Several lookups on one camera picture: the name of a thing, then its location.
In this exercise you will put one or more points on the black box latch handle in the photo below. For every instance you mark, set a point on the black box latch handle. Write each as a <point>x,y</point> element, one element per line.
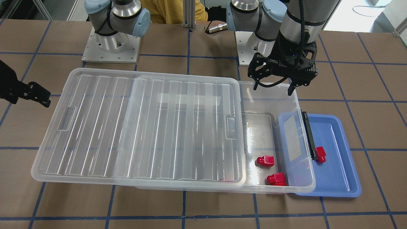
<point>310,138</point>

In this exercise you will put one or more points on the red block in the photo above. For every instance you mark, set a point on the red block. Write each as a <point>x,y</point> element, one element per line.
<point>265,161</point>
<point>321,154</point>
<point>276,179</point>

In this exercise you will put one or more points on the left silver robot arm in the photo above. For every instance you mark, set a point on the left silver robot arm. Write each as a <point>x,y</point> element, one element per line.
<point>292,26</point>

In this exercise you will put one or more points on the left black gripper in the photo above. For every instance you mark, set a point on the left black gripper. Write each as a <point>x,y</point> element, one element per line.
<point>284,47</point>

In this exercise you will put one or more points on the clear plastic storage box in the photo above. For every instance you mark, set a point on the clear plastic storage box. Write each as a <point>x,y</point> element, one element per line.
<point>276,143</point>

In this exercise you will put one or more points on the person in yellow shirt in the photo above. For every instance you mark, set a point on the person in yellow shirt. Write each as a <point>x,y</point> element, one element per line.
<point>164,11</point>

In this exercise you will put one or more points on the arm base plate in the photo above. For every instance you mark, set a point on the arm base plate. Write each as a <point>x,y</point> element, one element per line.
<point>118,48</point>
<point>247,44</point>

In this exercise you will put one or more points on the blue plastic tray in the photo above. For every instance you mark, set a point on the blue plastic tray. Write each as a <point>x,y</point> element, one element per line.
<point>336,177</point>

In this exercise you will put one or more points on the clear plastic box lid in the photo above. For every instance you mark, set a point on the clear plastic box lid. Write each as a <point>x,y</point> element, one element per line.
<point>80,144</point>

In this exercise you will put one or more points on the aluminium frame post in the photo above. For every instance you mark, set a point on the aluminium frame post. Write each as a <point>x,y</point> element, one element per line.
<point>189,14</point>

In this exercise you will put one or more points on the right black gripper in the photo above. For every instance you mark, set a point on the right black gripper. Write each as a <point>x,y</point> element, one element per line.
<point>9,83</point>

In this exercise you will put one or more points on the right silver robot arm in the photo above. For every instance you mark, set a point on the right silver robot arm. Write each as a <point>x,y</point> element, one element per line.
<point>118,26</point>

